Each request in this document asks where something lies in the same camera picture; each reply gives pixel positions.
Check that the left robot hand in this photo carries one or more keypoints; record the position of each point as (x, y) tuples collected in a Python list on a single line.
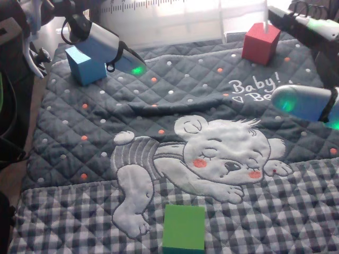
[(108, 45)]

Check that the large clear plastic syringe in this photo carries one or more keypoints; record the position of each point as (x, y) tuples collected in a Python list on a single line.
[(159, 18)]

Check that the blue cube block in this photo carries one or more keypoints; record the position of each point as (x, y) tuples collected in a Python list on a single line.
[(84, 68)]

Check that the grey quilt with bear print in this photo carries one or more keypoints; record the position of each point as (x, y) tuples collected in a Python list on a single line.
[(132, 119)]

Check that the black equipment box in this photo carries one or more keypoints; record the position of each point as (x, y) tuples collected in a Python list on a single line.
[(13, 79)]

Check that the red cube block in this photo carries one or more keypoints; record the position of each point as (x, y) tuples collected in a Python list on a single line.
[(258, 45)]

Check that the green cube block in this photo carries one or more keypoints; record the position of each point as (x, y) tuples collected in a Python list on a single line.
[(184, 227)]

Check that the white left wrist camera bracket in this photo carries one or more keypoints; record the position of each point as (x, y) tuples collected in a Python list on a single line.
[(30, 53)]

